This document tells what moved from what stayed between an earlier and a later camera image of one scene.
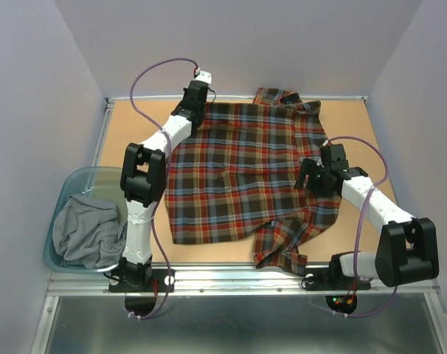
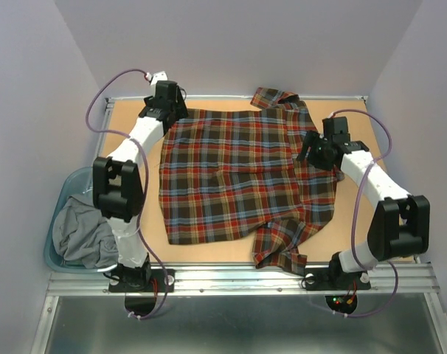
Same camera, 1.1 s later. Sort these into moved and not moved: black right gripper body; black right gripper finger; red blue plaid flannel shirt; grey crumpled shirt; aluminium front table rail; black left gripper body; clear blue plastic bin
Moved: black right gripper finger; black left gripper body; black right gripper body
Not moved: grey crumpled shirt; red blue plaid flannel shirt; aluminium front table rail; clear blue plastic bin
